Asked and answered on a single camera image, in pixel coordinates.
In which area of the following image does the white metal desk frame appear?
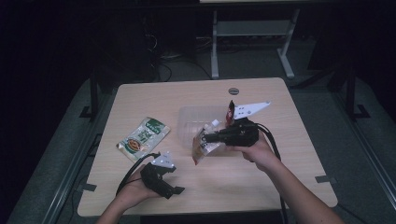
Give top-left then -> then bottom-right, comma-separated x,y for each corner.
199,0 -> 302,79

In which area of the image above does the tangle of floor cables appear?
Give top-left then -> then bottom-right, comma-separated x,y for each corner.
143,31 -> 213,82

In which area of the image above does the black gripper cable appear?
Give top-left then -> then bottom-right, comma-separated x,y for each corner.
115,151 -> 162,197
256,122 -> 289,224

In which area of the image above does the green snack packet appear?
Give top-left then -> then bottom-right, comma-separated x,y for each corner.
116,116 -> 171,162

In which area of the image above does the black metal stand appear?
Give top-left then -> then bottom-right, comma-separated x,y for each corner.
344,66 -> 372,120
78,69 -> 101,120

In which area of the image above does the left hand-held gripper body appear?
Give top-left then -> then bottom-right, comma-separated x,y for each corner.
140,151 -> 177,191

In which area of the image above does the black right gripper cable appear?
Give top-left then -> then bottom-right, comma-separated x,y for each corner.
256,122 -> 289,224

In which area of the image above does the clear plastic container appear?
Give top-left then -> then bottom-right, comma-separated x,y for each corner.
177,105 -> 232,150

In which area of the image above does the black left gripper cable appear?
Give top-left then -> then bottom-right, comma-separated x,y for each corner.
115,151 -> 162,197

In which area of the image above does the person's left hand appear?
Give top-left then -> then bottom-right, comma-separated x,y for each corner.
117,167 -> 162,209

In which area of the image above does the person's right hand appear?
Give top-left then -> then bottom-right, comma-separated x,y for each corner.
228,133 -> 281,174

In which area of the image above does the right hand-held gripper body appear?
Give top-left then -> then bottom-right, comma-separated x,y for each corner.
223,101 -> 271,147

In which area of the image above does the white red spouted snack packet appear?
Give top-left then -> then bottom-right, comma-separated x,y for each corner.
191,119 -> 230,166

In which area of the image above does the grey floor tape piece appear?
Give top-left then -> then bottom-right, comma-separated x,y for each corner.
315,175 -> 338,185
76,183 -> 97,192

